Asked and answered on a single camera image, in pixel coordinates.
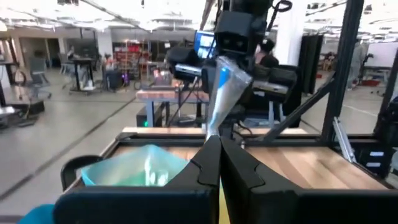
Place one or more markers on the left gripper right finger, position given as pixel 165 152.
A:
pixel 311 208

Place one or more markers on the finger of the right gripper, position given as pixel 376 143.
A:
pixel 186 56
pixel 276 74

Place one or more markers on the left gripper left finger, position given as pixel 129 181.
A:
pixel 140 205

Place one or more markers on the green toothbrush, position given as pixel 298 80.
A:
pixel 155 175

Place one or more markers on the blue toothbrush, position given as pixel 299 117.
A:
pixel 224 93

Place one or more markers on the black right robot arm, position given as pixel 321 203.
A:
pixel 245 6

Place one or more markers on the person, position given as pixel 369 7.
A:
pixel 269 60
pixel 357 62

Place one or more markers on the blue-lit monitor screen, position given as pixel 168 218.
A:
pixel 203 43

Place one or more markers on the black curtain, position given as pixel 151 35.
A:
pixel 311 62

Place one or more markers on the grey-legged side desk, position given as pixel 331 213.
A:
pixel 161 95

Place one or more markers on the teal translucent plastic bin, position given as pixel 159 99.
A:
pixel 124 168

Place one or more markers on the red shelf unit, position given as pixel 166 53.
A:
pixel 130 56

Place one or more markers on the blue plastic bin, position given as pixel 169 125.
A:
pixel 37 216

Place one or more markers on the black standing table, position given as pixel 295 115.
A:
pixel 81 60

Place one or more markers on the white whiteboard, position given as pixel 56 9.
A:
pixel 384 54

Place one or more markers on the black control box white labels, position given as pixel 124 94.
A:
pixel 388 130

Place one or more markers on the black desk base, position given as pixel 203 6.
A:
pixel 28 109

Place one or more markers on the grey office chair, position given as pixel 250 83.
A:
pixel 38 67

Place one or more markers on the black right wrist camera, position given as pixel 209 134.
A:
pixel 236 31

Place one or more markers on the silver metal bracket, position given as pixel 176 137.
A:
pixel 343 140

